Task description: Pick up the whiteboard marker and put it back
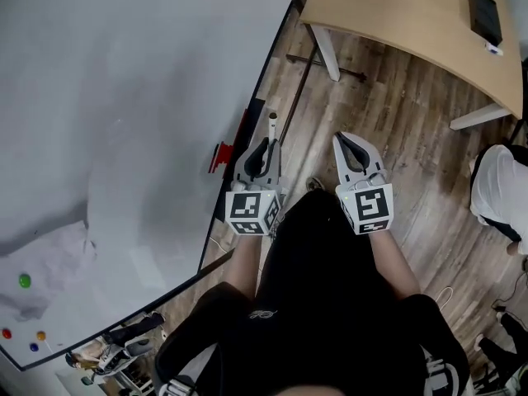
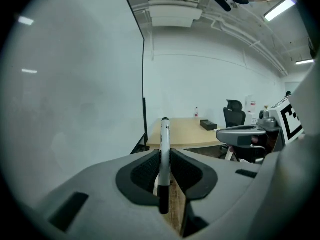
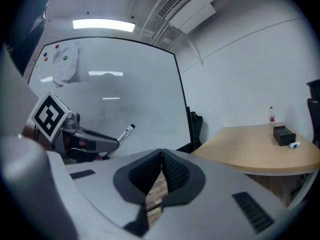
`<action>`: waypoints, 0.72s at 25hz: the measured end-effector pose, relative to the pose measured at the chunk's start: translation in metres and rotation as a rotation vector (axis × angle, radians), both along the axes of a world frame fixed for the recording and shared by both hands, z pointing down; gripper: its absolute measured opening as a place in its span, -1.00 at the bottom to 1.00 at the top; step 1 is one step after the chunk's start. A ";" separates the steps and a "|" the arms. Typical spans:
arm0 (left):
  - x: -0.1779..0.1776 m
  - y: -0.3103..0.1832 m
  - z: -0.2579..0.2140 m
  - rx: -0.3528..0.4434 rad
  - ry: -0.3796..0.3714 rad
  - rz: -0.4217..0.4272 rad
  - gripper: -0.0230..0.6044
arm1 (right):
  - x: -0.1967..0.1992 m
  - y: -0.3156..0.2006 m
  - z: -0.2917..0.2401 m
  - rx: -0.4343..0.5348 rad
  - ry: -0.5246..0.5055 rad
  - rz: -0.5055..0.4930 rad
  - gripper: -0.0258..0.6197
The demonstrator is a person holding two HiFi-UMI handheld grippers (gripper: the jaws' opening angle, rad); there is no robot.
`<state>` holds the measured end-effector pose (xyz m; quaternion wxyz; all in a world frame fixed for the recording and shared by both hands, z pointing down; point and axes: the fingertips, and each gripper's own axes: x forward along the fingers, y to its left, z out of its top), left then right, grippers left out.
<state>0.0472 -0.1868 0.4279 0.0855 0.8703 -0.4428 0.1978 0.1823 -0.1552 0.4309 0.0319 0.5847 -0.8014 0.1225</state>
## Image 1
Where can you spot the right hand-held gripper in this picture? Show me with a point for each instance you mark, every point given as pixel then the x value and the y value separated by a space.
pixel 371 208

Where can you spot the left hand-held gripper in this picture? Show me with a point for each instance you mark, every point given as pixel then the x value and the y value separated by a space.
pixel 246 209

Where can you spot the white whiteboard marker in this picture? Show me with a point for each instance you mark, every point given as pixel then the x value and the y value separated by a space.
pixel 272 124

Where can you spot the person's left forearm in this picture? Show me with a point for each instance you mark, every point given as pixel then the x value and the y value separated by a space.
pixel 243 266

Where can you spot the person's right forearm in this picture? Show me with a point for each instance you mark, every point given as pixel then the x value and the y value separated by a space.
pixel 389 266

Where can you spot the red whiteboard eraser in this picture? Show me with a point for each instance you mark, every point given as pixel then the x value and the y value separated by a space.
pixel 222 157

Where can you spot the black red whiteboard tray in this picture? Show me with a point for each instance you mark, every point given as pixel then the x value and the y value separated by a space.
pixel 249 122

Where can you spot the black whiteboard stand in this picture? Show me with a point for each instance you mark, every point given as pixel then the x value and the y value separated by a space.
pixel 303 76

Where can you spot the large black-framed whiteboard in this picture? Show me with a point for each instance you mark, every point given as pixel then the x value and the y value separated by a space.
pixel 123 97

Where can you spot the person's shoe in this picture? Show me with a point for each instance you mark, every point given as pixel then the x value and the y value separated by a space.
pixel 315 184

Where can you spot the white table leg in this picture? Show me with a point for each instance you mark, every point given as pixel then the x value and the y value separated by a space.
pixel 478 116
pixel 328 54

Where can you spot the light wooden table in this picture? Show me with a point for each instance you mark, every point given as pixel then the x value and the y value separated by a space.
pixel 404 19

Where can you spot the person's black clothing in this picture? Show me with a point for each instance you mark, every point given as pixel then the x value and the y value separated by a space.
pixel 321 303

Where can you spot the small white device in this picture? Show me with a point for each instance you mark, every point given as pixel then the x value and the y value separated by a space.
pixel 494 49

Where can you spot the black flat box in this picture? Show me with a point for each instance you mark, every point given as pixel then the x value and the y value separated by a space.
pixel 486 15

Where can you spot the grey black device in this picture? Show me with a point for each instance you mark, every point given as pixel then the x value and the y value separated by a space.
pixel 128 340

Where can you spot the green round magnet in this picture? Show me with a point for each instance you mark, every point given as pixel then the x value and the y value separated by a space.
pixel 24 280

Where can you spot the orange round magnet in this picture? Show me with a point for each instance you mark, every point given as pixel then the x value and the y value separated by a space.
pixel 41 336

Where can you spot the blue round magnet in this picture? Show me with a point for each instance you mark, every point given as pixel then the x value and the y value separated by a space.
pixel 34 347

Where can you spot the red round magnet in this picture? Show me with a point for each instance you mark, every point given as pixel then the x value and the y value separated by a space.
pixel 6 333

